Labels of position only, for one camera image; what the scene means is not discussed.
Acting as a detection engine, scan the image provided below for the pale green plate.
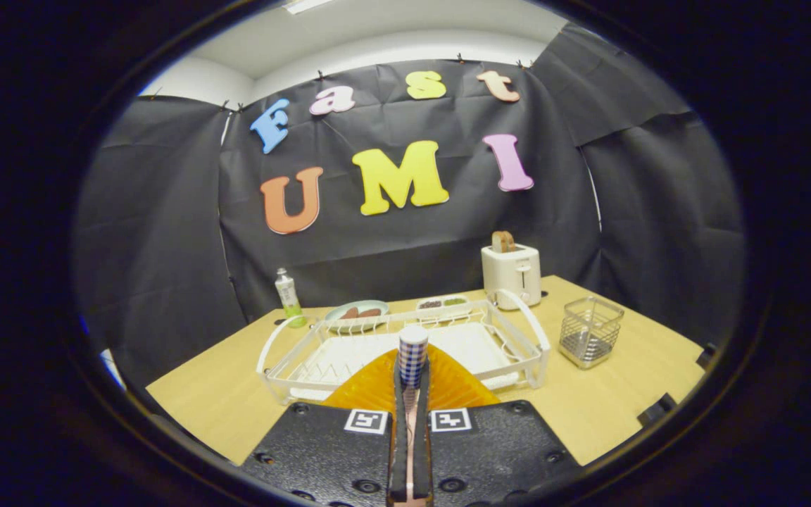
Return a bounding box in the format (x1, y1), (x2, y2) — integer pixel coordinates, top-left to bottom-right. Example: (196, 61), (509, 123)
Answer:
(324, 300), (391, 333)

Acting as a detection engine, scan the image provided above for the clear bottle with green liquid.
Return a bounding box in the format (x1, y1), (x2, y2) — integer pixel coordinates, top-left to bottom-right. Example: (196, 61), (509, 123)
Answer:
(275, 268), (308, 329)

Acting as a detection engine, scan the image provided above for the white divided snack dish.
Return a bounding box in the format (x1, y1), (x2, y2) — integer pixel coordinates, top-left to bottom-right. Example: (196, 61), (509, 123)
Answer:
(416, 295), (473, 319)

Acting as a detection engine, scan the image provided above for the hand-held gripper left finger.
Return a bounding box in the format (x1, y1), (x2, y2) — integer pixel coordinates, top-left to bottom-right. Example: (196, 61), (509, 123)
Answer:
(240, 349), (412, 507)

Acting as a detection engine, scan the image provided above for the blue checked handle spoon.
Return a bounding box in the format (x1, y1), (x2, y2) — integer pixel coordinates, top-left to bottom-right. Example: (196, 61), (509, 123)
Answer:
(397, 325), (429, 423)

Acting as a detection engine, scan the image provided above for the white toaster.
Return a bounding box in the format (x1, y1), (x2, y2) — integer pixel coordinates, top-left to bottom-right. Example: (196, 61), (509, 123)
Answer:
(481, 244), (542, 311)

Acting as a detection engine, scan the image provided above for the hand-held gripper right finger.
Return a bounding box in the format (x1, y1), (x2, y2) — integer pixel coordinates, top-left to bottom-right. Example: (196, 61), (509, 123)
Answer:
(413, 344), (582, 507)

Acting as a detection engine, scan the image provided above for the metal wire basket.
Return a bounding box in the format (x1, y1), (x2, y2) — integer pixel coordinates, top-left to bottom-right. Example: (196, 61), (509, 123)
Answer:
(559, 296), (625, 370)

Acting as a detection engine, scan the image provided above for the white wire dish rack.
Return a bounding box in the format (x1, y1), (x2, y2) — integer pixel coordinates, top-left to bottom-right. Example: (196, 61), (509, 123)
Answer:
(256, 289), (551, 408)

